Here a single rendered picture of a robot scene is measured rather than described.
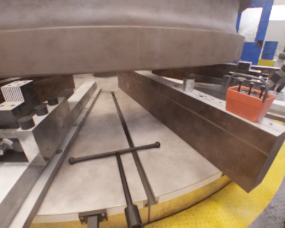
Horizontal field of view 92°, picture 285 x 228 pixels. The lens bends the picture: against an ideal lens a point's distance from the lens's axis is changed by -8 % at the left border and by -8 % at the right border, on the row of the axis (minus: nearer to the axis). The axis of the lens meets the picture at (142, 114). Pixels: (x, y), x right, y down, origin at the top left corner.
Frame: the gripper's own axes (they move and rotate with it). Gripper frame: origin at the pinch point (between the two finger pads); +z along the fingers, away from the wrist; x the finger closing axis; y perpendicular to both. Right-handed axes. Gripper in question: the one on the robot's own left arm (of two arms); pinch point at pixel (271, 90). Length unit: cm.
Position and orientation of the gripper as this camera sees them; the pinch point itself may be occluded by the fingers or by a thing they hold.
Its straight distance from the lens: 113.8
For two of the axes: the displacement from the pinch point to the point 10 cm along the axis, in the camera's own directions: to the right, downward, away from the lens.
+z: 0.1, 6.2, 7.8
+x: -9.7, 2.0, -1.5
